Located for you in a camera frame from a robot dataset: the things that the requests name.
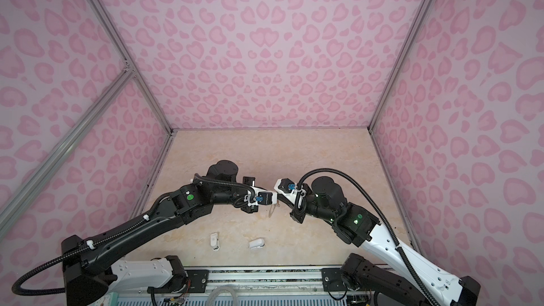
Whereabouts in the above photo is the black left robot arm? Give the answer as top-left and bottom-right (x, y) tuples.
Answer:
(61, 160), (256, 305)

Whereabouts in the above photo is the white stapler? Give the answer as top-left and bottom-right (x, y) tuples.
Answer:
(210, 232), (220, 252)
(249, 238), (265, 249)

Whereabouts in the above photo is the black corrugated cable left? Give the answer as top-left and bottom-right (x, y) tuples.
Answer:
(11, 176), (258, 297)

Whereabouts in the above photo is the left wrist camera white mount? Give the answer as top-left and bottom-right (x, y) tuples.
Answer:
(255, 187), (278, 206)

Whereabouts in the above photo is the aluminium diagonal frame bar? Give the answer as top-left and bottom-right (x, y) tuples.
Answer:
(1, 66), (133, 239)

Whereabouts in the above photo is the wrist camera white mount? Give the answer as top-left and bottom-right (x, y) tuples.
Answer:
(274, 178), (306, 208)
(255, 187), (278, 206)

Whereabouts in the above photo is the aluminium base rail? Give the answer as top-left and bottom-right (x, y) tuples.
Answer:
(80, 265), (443, 306)

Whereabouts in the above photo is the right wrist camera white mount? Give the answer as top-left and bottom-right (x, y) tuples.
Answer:
(274, 178), (306, 208)

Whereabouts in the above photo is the aluminium frame post left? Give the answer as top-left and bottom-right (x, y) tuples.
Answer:
(86, 0), (174, 135)

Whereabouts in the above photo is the black corrugated cable right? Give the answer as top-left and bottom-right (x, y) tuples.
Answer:
(296, 167), (441, 306)

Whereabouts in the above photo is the aluminium corner frame post right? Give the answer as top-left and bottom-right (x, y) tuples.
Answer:
(368, 0), (436, 135)

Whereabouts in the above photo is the white stapler left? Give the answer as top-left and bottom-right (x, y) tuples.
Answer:
(210, 232), (220, 252)

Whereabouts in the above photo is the black corrugated cable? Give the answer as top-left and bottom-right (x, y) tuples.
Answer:
(296, 167), (441, 306)
(11, 176), (258, 297)

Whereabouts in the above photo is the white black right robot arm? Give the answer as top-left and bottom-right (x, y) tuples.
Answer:
(275, 177), (481, 305)

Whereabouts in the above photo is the white stapler right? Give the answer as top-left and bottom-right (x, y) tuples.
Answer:
(249, 238), (265, 249)

